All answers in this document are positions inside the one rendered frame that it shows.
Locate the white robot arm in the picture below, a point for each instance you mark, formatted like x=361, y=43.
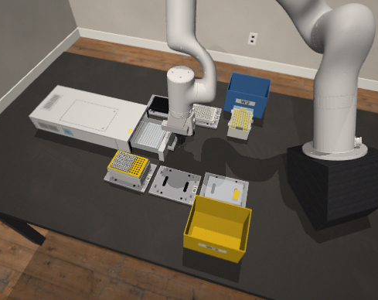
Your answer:
x=346, y=33

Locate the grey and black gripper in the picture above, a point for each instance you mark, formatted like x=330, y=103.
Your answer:
x=191, y=122

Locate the blue open-top bin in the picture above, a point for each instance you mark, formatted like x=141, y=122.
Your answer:
x=240, y=90

